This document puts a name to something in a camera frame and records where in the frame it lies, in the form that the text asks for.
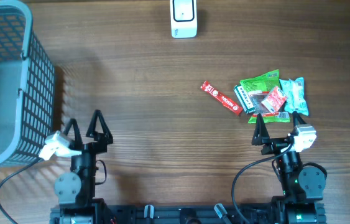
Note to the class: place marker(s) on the grey plastic shopping basket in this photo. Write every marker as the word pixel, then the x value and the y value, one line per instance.
pixel 27 87

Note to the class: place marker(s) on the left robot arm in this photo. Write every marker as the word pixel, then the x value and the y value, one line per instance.
pixel 75 189

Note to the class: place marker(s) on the green snack bag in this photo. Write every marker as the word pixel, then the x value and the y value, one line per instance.
pixel 257 89

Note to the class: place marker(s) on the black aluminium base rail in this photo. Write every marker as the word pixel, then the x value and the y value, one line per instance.
pixel 254 212

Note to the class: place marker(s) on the red stick pack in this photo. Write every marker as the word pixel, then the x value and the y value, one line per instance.
pixel 226 101

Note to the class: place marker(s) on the teal white tissue pack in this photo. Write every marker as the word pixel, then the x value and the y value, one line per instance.
pixel 295 92

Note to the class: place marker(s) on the small red candy pack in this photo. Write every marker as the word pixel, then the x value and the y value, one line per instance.
pixel 274 100

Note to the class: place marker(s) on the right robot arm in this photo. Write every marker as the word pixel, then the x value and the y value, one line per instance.
pixel 302 183

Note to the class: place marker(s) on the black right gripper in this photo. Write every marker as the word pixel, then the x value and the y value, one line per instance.
pixel 262 137

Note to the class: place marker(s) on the white barcode scanner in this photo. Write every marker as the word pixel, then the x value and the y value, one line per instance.
pixel 183 16

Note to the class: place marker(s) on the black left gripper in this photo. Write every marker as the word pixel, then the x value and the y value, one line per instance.
pixel 99 147

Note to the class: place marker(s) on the green stick pack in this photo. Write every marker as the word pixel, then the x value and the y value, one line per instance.
pixel 244 99

